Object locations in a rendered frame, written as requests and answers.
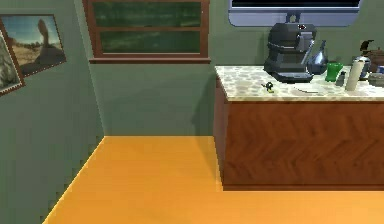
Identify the green cup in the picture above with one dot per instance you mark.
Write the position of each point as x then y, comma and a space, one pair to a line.
333, 71

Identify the small black green object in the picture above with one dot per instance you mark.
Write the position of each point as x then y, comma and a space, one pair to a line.
268, 87

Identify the brown framed window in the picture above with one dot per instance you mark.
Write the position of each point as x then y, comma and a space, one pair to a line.
148, 31

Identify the brown wooden counter cabinet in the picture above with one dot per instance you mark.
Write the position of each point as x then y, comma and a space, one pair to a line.
300, 143

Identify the black coffee machine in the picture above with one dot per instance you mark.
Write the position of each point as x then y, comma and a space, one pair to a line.
290, 53

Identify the dark glass vase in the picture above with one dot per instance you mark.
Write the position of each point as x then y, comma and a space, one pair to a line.
318, 61

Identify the small grey pepper shaker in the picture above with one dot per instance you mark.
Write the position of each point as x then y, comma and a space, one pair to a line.
340, 80

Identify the white paper towel roll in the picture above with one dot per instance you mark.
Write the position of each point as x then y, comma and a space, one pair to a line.
354, 75

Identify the framed desert rock picture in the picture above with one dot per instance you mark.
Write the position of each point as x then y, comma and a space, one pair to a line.
33, 43

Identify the grey bowl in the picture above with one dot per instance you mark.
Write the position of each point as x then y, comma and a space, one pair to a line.
377, 79

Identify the framed grey rock picture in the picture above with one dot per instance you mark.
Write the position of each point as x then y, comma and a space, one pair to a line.
7, 68

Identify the brown pot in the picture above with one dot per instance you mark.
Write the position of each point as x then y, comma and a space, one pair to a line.
375, 56

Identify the silver wall television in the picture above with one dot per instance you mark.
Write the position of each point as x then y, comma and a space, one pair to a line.
293, 15

